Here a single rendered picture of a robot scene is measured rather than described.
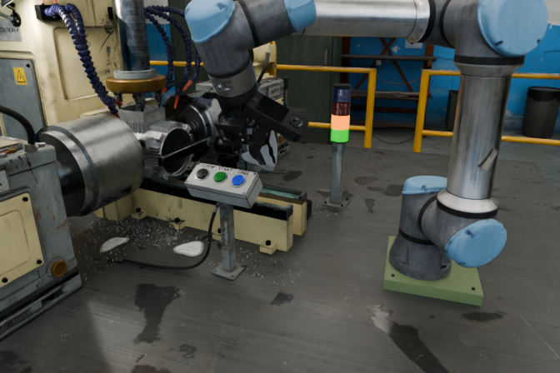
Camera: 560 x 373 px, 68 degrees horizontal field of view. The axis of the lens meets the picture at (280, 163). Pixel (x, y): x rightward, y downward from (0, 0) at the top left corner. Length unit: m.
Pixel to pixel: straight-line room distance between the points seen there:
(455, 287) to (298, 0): 0.74
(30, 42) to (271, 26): 0.93
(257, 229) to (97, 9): 0.89
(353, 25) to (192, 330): 0.70
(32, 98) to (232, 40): 0.96
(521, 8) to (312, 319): 0.71
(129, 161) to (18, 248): 0.35
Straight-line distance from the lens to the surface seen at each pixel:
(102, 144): 1.14
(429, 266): 1.06
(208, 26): 0.63
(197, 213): 1.30
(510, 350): 1.00
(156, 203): 1.39
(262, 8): 0.65
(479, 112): 0.83
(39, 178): 1.01
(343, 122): 1.36
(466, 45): 0.82
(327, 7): 0.81
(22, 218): 0.99
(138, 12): 1.36
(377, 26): 0.85
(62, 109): 1.46
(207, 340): 0.92
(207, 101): 1.50
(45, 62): 1.43
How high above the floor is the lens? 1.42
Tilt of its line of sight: 19 degrees down
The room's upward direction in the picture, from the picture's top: straight up
